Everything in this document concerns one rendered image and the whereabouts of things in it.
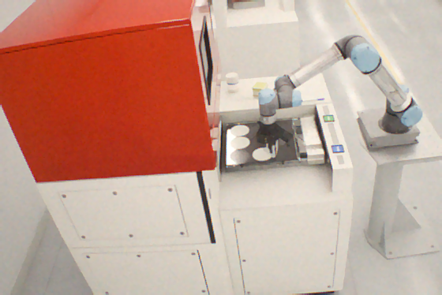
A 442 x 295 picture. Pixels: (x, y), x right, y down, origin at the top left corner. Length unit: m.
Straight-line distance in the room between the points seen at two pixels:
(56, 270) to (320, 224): 1.87
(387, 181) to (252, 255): 0.89
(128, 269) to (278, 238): 0.74
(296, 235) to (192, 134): 0.89
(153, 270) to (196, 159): 0.71
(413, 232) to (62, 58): 2.42
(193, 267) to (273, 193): 0.51
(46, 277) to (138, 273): 1.19
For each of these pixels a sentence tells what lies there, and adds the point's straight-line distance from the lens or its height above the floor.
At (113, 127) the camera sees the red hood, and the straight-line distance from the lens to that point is 1.60.
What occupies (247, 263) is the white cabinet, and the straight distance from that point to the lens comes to 2.38.
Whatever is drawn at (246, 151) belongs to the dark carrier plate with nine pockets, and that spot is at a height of 0.90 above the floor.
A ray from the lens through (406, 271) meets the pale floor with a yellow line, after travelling 2.91.
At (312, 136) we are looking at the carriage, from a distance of 2.37.
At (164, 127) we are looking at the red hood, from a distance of 1.56.
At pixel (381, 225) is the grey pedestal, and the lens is 2.90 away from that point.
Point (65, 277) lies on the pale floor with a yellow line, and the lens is 3.17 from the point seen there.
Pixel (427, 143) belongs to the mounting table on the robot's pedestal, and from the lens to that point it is 2.50.
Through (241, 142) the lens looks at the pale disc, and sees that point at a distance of 2.33.
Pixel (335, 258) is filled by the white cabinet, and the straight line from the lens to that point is 2.44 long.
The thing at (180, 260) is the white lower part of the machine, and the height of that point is 0.71.
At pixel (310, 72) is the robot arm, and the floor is 1.28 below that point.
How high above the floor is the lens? 2.28
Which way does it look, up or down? 37 degrees down
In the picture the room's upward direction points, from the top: 9 degrees counter-clockwise
